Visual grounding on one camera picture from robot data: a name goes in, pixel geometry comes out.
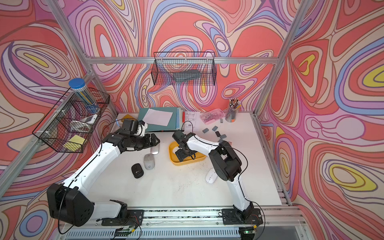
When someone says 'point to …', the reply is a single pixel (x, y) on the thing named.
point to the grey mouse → (149, 161)
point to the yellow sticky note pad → (75, 143)
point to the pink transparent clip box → (210, 116)
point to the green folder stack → (175, 123)
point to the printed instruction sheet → (192, 119)
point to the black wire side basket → (68, 126)
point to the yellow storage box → (187, 160)
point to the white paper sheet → (157, 117)
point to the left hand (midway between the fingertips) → (156, 142)
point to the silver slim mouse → (155, 149)
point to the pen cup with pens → (231, 114)
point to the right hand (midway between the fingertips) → (188, 157)
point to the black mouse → (137, 170)
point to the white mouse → (211, 176)
